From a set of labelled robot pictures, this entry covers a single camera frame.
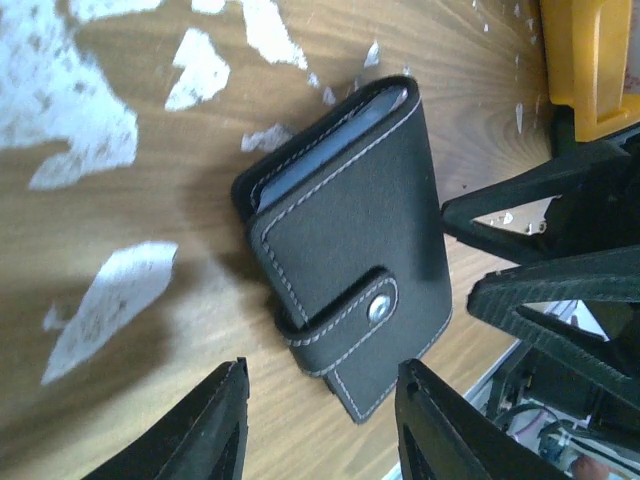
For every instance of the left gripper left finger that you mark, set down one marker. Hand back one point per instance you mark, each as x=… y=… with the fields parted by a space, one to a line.
x=204 y=436

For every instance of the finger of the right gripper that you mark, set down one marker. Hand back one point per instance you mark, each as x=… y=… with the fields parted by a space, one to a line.
x=593 y=195
x=580 y=317

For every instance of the orange bin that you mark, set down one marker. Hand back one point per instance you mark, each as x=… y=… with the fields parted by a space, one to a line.
x=586 y=47

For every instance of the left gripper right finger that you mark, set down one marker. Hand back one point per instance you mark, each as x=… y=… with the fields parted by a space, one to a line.
x=442 y=436

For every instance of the black leather card holder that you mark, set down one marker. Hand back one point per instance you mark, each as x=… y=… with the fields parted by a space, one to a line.
x=344 y=221

